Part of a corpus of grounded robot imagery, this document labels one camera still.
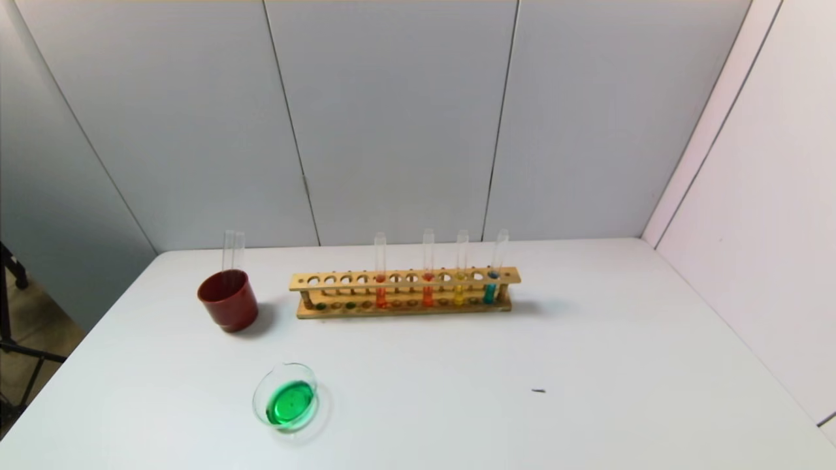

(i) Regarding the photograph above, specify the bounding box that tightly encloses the black tripod stand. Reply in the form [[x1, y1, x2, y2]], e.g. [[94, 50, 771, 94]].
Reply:
[[0, 243, 67, 425]]

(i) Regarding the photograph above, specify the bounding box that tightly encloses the test tube red pigment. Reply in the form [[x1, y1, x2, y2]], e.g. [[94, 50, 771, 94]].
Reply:
[[422, 228, 436, 307], [374, 232, 388, 309]]

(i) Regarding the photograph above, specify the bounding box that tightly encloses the wooden test tube rack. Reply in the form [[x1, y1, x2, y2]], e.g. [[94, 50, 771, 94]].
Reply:
[[289, 266, 523, 320]]

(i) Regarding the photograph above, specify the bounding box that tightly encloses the red plastic cup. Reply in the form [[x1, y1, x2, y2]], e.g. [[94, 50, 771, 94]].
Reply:
[[197, 269, 259, 333]]

